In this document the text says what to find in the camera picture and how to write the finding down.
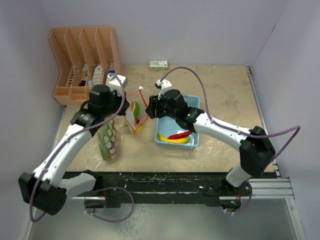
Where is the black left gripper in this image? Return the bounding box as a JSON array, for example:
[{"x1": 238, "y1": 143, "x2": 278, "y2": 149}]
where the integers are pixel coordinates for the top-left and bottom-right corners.
[{"x1": 101, "y1": 88, "x2": 130, "y2": 118}]

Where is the watermelon slice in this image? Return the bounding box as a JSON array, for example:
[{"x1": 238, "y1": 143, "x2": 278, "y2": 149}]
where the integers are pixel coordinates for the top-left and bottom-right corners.
[{"x1": 131, "y1": 101, "x2": 141, "y2": 124}]

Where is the clear bag with orange zipper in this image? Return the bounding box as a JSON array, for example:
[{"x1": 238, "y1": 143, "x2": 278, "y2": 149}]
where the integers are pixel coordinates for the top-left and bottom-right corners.
[{"x1": 124, "y1": 85, "x2": 149, "y2": 135}]

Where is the clear polka dot zip bag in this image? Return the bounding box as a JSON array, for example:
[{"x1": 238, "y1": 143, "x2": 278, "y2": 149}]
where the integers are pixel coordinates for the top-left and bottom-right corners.
[{"x1": 97, "y1": 120, "x2": 117, "y2": 161}]

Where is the green leafy vegetable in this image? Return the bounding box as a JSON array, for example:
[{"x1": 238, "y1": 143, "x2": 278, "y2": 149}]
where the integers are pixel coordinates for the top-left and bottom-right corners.
[{"x1": 97, "y1": 124, "x2": 113, "y2": 161}]

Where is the red chili pepper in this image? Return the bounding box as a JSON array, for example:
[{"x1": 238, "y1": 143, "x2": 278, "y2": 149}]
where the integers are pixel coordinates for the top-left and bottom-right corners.
[{"x1": 169, "y1": 130, "x2": 193, "y2": 140}]

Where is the yellow banana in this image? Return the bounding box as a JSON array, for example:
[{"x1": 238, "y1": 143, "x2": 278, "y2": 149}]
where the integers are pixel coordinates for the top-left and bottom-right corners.
[
  {"x1": 134, "y1": 125, "x2": 144, "y2": 132},
  {"x1": 158, "y1": 132, "x2": 190, "y2": 144}
]

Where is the orange purple papaya slice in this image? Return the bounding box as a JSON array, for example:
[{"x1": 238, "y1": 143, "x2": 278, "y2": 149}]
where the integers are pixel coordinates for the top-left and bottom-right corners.
[{"x1": 106, "y1": 140, "x2": 117, "y2": 160}]

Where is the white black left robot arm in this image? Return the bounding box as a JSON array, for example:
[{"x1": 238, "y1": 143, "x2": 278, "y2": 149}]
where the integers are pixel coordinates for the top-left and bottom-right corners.
[{"x1": 18, "y1": 83, "x2": 129, "y2": 223}]

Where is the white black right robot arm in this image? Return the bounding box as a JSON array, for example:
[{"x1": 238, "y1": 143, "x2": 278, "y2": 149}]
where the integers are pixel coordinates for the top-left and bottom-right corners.
[{"x1": 145, "y1": 89, "x2": 276, "y2": 196}]

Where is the light blue plastic basket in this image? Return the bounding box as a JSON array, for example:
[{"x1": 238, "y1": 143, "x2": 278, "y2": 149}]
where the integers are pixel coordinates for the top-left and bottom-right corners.
[{"x1": 154, "y1": 94, "x2": 201, "y2": 150}]

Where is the white bottle in organizer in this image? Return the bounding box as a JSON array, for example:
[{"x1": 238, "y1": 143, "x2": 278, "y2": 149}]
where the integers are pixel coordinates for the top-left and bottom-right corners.
[{"x1": 92, "y1": 65, "x2": 103, "y2": 86}]

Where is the white blue box in organizer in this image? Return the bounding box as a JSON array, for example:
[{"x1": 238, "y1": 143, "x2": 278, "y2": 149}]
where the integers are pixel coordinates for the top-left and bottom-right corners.
[{"x1": 105, "y1": 62, "x2": 116, "y2": 86}]

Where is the green and white small box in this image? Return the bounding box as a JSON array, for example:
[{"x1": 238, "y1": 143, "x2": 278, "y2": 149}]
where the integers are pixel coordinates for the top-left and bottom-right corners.
[{"x1": 149, "y1": 60, "x2": 168, "y2": 71}]

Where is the peach plastic file organizer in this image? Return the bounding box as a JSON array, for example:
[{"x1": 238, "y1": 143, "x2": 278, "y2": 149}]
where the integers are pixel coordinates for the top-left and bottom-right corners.
[{"x1": 49, "y1": 26, "x2": 122, "y2": 106}]

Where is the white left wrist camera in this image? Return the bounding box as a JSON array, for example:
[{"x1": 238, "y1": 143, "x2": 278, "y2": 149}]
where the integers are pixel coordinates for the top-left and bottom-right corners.
[{"x1": 107, "y1": 74, "x2": 128, "y2": 96}]

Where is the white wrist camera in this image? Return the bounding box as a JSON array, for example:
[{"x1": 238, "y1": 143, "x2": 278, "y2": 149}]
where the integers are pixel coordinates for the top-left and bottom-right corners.
[
  {"x1": 155, "y1": 79, "x2": 173, "y2": 100},
  {"x1": 107, "y1": 74, "x2": 128, "y2": 96}
]

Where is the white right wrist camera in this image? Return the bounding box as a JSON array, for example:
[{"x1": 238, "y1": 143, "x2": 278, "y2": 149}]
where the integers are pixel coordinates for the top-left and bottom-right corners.
[{"x1": 155, "y1": 79, "x2": 173, "y2": 100}]

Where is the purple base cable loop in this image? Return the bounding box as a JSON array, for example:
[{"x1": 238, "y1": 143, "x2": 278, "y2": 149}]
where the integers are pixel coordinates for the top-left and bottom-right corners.
[{"x1": 83, "y1": 186, "x2": 137, "y2": 224}]

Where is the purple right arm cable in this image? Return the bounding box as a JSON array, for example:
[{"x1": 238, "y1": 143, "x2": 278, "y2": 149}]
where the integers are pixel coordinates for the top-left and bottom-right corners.
[{"x1": 161, "y1": 66, "x2": 301, "y2": 161}]

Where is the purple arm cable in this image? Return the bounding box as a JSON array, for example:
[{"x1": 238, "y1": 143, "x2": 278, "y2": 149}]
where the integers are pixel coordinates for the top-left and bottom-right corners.
[
  {"x1": 28, "y1": 72, "x2": 126, "y2": 223},
  {"x1": 161, "y1": 66, "x2": 301, "y2": 161}
]

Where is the black aluminium base frame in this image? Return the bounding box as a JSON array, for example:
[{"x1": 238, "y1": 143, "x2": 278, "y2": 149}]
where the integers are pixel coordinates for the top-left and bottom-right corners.
[{"x1": 28, "y1": 172, "x2": 305, "y2": 240}]

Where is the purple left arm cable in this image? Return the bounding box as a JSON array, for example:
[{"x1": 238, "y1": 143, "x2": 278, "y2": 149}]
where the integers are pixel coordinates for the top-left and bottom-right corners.
[{"x1": 28, "y1": 72, "x2": 126, "y2": 223}]

